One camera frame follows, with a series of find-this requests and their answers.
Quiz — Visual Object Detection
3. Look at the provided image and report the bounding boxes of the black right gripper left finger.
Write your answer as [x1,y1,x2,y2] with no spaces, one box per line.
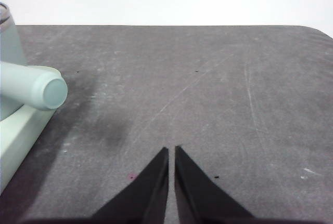
[91,146,170,220]

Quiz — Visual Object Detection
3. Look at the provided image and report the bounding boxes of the mint green handled pot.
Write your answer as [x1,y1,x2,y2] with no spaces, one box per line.
[0,3,69,121]

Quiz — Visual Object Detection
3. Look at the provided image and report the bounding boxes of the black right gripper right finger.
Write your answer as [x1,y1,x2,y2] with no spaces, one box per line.
[174,145,255,220]

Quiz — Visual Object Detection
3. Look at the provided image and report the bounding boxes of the mint green breakfast machine base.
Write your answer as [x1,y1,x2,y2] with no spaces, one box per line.
[0,65,62,191]

